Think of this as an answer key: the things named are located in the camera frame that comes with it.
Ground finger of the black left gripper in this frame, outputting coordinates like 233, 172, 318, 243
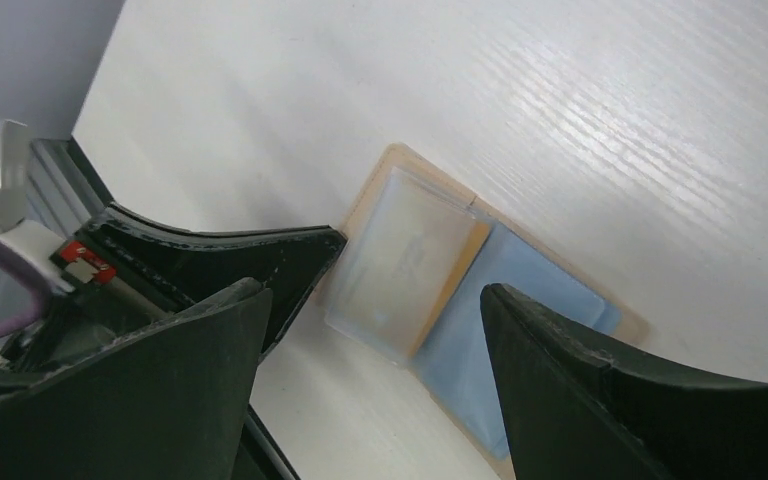
75, 203, 347, 356

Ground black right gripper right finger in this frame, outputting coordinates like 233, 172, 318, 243
480, 283, 768, 479

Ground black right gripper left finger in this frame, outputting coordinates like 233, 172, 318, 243
0, 279, 272, 479

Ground light blue card sleeves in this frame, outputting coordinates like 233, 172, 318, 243
322, 165, 624, 462

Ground gold VIP card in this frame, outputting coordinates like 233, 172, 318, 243
325, 188, 489, 365

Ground aluminium frame rail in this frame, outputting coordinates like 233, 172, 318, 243
27, 139, 113, 237

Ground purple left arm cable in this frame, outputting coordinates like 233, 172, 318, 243
0, 219, 54, 352

